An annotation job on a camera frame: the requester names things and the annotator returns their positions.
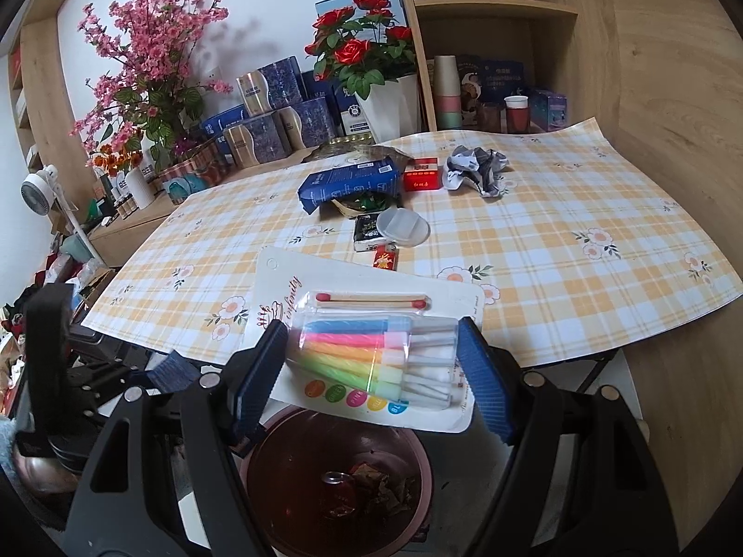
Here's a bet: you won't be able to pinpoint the white grey paper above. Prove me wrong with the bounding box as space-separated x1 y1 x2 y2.
442 145 510 199

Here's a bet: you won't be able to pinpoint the red cigarette pack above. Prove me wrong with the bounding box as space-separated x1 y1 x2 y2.
402 157 442 193

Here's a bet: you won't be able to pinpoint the blue coffee box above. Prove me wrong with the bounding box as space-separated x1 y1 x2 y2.
297 157 400 214

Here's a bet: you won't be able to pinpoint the dark red trash bin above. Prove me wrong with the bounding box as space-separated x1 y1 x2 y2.
241 408 433 556

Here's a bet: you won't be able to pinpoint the plaid yellow tablecloth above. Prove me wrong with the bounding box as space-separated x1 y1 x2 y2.
85 121 742 365

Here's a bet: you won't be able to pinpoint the translucent round lid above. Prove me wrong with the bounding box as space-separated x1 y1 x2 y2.
377 207 430 248

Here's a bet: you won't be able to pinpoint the black small packet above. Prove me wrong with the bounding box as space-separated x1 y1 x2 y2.
352 213 387 253

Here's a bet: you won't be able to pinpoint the white desk fan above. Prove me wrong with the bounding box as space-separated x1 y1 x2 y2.
20 165 104 266

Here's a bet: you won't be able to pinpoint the green candy wrapper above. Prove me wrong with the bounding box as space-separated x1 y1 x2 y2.
331 191 402 219

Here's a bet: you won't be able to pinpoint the white slim vase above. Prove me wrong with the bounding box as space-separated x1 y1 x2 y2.
124 167 155 210

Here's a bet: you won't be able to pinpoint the striped tin flower box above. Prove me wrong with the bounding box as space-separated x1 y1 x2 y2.
159 138 229 205

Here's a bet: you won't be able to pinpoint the red paper cup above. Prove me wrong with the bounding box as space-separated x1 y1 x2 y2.
504 94 530 135

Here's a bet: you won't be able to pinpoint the gold embossed tray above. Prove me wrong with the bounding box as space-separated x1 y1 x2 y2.
302 132 409 163

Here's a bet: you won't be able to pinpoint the white geometric vase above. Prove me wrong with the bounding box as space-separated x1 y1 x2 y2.
359 74 422 143

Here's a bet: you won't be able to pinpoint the stack of pastel cups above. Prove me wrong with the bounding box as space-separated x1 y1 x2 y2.
433 55 462 130

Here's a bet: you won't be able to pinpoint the gold blue gift box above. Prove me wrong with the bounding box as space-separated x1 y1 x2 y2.
235 57 307 117

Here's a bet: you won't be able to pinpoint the pink cherry blossom bouquet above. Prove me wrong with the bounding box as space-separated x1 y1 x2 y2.
71 0 230 175

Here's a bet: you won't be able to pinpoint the red rose bouquet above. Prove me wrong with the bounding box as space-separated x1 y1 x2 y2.
305 0 417 101

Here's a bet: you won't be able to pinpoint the wooden shelf unit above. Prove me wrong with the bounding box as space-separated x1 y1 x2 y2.
403 0 621 137

